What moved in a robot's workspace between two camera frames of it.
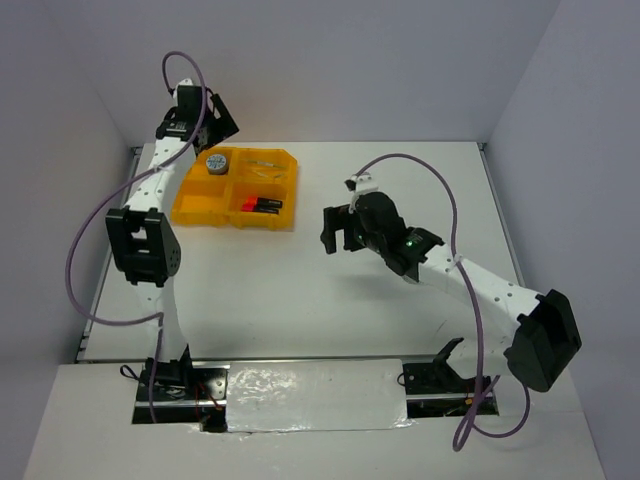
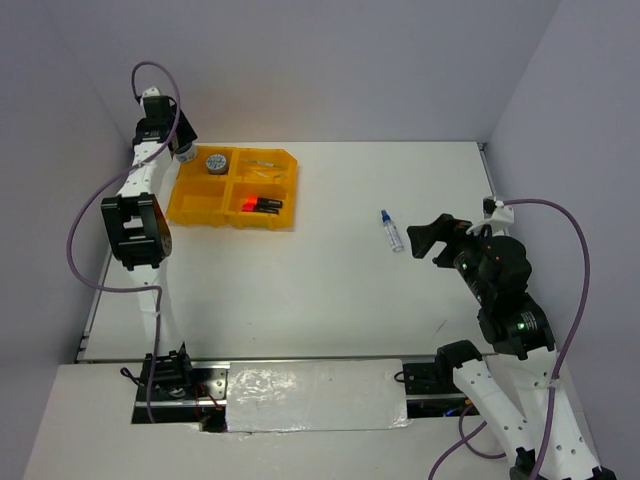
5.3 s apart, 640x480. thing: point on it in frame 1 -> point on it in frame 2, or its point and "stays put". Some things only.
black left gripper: (224, 126) -> (187, 134)
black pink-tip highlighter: (260, 209) stays put
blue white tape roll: (217, 164) stays put
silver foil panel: (316, 395) stays put
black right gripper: (340, 217) -> (444, 227)
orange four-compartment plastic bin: (205, 198) stays put
